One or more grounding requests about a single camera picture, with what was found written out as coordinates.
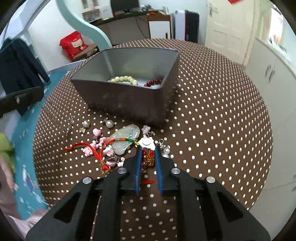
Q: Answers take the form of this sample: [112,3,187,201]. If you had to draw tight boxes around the red string charm bracelet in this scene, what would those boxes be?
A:
[64,138,141,175]

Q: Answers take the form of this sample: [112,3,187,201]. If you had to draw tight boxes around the cream bead bracelet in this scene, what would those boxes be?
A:
[108,75,139,86]

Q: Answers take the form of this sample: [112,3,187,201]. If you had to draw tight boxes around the dark red bead bracelet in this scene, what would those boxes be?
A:
[144,79,163,88]

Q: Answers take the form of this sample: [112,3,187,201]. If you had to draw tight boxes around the pink bunny charm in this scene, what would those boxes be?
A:
[82,128,125,171]

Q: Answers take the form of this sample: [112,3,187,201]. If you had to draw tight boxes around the dark hanging jacket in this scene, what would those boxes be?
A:
[0,38,51,117]

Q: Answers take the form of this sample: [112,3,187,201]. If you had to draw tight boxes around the blue candy print bedsheet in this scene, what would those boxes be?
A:
[10,69,70,220]

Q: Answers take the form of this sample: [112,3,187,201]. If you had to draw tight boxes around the pearl earring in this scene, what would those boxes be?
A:
[102,118,114,128]
[79,120,90,134]

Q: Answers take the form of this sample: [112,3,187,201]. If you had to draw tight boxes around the red cartoon bag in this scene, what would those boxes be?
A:
[60,31,88,61]

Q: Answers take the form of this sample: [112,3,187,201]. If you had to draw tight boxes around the brown polka dot tablecloth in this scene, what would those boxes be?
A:
[26,39,273,240]

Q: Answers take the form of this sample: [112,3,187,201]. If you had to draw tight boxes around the wooden stool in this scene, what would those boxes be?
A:
[72,43,99,62]

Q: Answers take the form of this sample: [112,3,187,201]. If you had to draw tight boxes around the white pink lock charm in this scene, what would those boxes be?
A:
[138,125,156,151]

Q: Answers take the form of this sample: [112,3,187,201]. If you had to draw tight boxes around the pale jade pendant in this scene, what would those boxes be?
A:
[109,124,140,156]

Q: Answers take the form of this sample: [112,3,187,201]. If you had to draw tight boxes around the grey metal tin box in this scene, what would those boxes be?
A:
[70,47,180,126]

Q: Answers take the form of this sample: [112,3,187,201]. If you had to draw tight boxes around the dark desk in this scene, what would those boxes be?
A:
[90,10,166,46]

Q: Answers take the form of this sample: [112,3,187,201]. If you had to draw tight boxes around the black computer monitor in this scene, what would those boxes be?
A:
[110,0,139,13]

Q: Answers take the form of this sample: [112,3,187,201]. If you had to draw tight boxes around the white cupboard unit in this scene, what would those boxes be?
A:
[245,39,295,238]

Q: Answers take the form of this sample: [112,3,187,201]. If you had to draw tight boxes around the small white cabinet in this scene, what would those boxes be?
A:
[145,14,172,39]

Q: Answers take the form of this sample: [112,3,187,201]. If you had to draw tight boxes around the white and black suitcase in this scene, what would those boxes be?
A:
[173,10,200,43]

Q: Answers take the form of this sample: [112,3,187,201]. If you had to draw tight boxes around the white panel door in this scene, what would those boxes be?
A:
[205,1,257,65]

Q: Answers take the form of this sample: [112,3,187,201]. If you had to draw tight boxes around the silver chain necklace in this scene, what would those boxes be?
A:
[62,115,76,137]

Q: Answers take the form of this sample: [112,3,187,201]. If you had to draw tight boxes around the silver pearl keychain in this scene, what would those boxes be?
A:
[158,138,171,158]

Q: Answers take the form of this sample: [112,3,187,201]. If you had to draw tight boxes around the teal curved bed frame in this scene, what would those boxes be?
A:
[56,0,112,51]

